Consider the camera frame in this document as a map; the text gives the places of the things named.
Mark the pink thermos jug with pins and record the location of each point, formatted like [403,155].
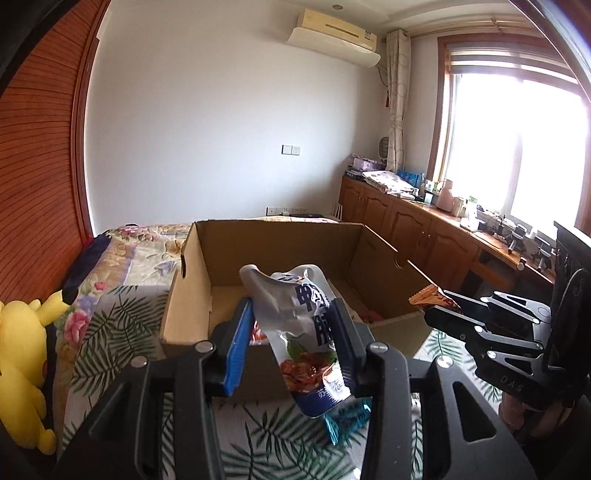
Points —
[444,196]

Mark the grey pouch with dark blue print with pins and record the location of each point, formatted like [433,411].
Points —
[304,323]

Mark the folded floral cloth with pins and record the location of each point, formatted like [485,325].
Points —
[385,180]

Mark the dark navy cloth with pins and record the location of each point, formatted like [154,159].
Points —
[85,267]

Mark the yellow plush toy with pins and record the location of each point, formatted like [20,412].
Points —
[18,369]

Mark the black chair back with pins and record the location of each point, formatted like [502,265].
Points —
[572,244]

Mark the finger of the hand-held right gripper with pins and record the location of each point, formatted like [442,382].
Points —
[512,311]
[503,360]

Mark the brown cardboard box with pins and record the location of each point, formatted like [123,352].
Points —
[286,249]

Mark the blue box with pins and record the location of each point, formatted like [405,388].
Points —
[410,177]

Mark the floral quilt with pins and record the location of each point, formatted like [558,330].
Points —
[138,249]

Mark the teal snack packet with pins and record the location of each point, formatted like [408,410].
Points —
[346,422]

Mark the wall outlet strip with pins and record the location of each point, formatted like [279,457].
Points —
[286,211]

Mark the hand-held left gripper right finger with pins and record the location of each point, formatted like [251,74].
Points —
[353,364]

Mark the person's right hand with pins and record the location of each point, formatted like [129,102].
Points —
[547,422]

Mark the patterned beige curtain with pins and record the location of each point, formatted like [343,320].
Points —
[398,115]

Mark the long wooden cabinet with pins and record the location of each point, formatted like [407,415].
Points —
[406,221]

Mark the wooden framed window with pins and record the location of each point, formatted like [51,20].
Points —
[508,138]

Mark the small orange foil packet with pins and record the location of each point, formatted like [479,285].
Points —
[429,297]

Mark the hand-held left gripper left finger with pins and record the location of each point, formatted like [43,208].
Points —
[238,360]

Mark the white bottle with green cap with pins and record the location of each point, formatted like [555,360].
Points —
[470,214]

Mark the cream air conditioner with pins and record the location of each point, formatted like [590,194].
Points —
[332,37]

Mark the white packet with red print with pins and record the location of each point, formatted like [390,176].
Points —
[257,333]

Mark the pink bread packet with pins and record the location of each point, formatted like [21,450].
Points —
[369,316]

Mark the purple box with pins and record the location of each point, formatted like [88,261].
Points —
[364,162]

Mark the leaf print bedsheet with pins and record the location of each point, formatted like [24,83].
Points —
[277,443]

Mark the white wall switch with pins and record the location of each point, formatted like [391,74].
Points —
[291,149]

